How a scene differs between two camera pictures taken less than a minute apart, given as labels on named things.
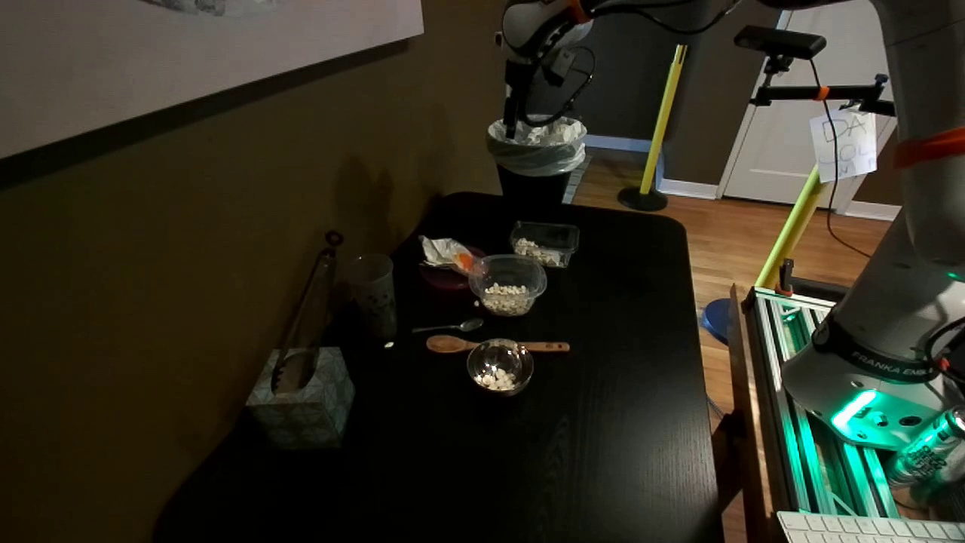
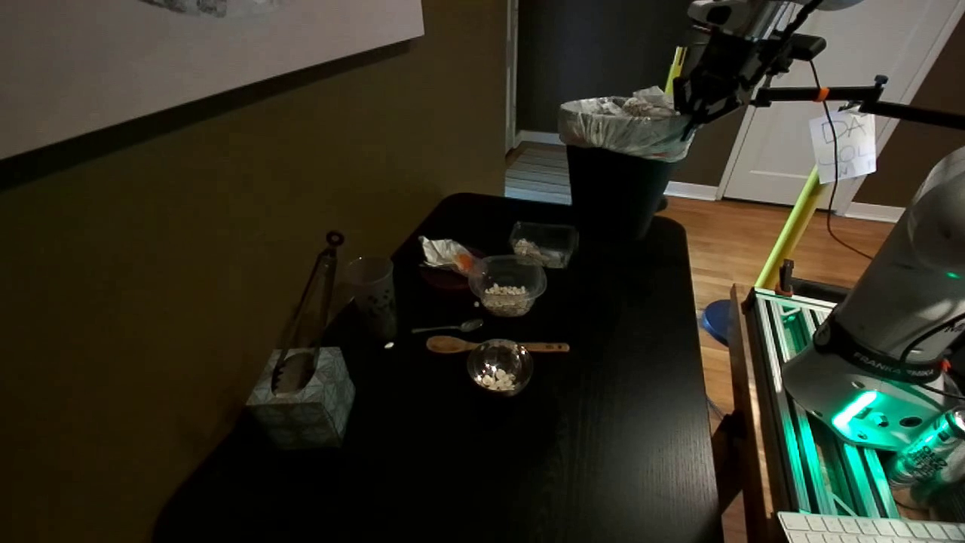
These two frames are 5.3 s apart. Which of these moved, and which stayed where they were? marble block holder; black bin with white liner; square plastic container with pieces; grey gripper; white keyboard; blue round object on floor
Moved: grey gripper; black bin with white liner
Stayed: marble block holder; blue round object on floor; white keyboard; square plastic container with pieces
